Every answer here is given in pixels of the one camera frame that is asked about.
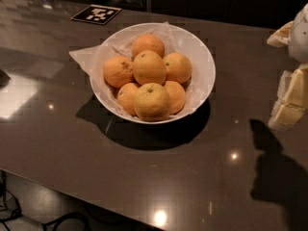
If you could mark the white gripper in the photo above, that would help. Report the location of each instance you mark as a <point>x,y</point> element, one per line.
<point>299,38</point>

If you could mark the white bowl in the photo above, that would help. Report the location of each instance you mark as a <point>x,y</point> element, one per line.
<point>205,64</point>

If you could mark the front yellowish orange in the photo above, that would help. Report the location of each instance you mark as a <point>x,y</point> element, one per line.
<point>152,102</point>

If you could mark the white paper liner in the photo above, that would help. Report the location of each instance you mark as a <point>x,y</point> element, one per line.
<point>86,56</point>

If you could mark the black white fiducial marker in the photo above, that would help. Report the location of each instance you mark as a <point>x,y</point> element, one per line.
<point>96,14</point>

